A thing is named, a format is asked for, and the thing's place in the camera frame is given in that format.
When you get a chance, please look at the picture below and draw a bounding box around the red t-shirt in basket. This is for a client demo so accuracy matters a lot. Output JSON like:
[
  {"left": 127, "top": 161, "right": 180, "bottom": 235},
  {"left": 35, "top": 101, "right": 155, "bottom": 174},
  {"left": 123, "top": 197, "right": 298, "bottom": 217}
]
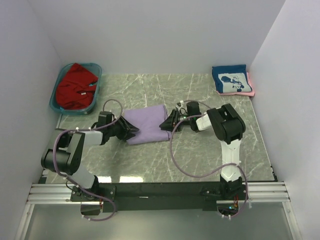
[{"left": 55, "top": 63, "right": 99, "bottom": 110}]

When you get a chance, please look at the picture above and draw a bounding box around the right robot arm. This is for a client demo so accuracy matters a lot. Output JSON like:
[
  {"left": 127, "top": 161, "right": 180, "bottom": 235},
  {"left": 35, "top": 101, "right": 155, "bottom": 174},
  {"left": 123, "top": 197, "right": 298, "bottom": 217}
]
[{"left": 159, "top": 100, "right": 246, "bottom": 200}]

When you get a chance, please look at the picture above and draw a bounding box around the folded pink t-shirt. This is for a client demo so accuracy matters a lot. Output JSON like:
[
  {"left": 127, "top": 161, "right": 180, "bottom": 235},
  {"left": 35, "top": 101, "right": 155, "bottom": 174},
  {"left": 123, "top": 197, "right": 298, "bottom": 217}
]
[{"left": 215, "top": 72, "right": 254, "bottom": 97}]

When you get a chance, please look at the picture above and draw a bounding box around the lilac purple t-shirt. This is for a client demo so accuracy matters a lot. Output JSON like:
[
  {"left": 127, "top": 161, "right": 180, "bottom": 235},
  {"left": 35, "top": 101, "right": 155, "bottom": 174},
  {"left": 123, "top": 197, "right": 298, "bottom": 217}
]
[{"left": 124, "top": 104, "right": 171, "bottom": 145}]

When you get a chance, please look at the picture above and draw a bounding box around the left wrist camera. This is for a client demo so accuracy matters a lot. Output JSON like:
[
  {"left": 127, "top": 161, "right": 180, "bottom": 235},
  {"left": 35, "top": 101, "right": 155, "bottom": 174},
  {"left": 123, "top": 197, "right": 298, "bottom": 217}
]
[{"left": 96, "top": 111, "right": 115, "bottom": 128}]

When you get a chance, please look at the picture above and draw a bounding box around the black base beam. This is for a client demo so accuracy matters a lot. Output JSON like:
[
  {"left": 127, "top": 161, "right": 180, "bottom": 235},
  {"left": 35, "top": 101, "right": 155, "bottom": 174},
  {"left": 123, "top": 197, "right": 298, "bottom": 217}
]
[{"left": 69, "top": 181, "right": 251, "bottom": 213}]

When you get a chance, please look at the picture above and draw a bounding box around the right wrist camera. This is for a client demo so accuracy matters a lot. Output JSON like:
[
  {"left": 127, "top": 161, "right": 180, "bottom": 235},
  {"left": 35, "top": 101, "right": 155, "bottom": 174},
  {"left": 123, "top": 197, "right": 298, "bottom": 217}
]
[{"left": 175, "top": 100, "right": 202, "bottom": 117}]

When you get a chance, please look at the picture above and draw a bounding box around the folded blue printed t-shirt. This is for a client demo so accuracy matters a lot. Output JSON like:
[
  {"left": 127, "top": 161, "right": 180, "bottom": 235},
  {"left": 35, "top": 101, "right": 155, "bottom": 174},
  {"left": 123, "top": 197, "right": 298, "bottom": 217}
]
[{"left": 211, "top": 64, "right": 253, "bottom": 94}]

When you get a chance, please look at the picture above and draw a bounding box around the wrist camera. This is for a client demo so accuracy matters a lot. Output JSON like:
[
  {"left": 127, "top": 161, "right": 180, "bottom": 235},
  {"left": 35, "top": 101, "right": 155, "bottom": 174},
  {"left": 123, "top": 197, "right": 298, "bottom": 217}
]
[
  {"left": 96, "top": 111, "right": 115, "bottom": 128},
  {"left": 175, "top": 100, "right": 202, "bottom": 117}
]

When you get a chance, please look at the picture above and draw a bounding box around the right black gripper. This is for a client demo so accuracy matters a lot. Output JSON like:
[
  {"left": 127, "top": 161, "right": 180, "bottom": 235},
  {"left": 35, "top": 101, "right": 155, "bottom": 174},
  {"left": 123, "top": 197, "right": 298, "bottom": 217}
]
[{"left": 160, "top": 109, "right": 193, "bottom": 133}]

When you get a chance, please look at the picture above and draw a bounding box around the teal plastic basket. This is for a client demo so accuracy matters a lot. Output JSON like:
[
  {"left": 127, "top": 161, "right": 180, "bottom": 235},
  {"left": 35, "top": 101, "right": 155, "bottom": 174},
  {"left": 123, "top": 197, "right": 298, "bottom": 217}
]
[{"left": 49, "top": 63, "right": 102, "bottom": 116}]

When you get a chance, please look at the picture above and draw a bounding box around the aluminium frame rail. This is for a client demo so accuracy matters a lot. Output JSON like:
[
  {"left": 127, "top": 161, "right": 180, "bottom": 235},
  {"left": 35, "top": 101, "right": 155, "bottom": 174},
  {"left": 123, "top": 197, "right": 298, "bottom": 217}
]
[{"left": 14, "top": 114, "right": 301, "bottom": 238}]

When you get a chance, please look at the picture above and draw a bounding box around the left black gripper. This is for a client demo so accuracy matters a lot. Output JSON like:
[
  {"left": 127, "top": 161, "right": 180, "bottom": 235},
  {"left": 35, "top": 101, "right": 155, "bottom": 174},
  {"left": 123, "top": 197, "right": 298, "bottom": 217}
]
[{"left": 107, "top": 115, "right": 139, "bottom": 142}]

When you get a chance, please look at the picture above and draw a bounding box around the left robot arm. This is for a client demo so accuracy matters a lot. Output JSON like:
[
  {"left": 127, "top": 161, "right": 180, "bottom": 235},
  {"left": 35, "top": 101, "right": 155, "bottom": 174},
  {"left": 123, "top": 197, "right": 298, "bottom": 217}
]
[{"left": 41, "top": 112, "right": 140, "bottom": 201}]

